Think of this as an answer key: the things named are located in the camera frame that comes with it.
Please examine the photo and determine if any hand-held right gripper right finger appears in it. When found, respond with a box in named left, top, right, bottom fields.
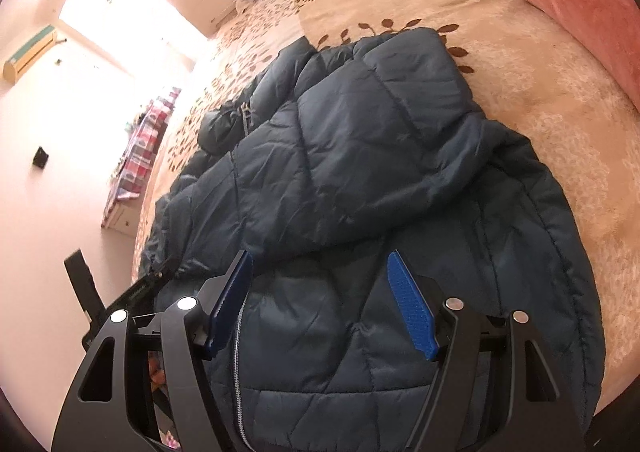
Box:
left=387, top=250, right=586, bottom=452

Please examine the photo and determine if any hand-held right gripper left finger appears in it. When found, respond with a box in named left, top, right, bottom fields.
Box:
left=50, top=250, right=253, bottom=452

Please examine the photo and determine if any dark blue puffer jacket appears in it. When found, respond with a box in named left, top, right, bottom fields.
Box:
left=132, top=27, right=608, bottom=452

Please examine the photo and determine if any plaid tablecloth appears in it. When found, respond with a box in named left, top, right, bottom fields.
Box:
left=102, top=87, right=182, bottom=229

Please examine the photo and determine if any beige leaf print blanket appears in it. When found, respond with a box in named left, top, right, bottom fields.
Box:
left=132, top=0, right=640, bottom=413

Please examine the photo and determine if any wall air conditioner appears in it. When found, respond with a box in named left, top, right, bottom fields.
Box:
left=4, top=24, right=57, bottom=83

